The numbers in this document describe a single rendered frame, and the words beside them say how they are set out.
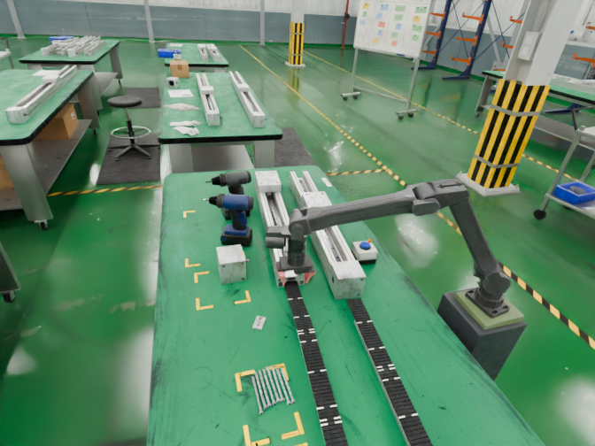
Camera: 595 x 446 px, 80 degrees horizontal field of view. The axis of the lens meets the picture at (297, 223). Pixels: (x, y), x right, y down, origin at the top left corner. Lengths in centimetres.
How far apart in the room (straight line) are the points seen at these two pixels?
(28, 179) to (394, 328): 274
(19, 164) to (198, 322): 225
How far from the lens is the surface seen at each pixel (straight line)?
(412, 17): 662
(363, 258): 142
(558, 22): 413
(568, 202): 395
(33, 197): 329
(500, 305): 140
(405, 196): 104
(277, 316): 120
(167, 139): 272
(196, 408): 103
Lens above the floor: 166
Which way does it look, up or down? 32 degrees down
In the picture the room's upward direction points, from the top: 4 degrees clockwise
